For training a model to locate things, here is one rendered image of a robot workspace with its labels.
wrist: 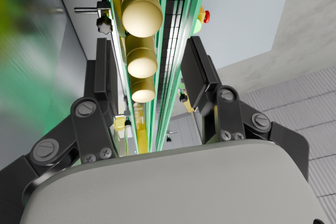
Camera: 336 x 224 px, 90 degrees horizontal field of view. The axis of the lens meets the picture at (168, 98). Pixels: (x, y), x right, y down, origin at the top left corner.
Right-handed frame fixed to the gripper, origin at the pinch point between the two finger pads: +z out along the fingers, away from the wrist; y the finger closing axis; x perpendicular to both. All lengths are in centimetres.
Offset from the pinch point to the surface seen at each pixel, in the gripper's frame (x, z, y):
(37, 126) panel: -10.3, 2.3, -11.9
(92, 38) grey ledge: -24.1, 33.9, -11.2
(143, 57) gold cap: -4.3, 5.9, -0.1
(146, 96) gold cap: -11.7, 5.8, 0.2
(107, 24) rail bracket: -11.0, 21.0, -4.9
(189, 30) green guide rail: -16.2, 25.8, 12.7
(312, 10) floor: -78, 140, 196
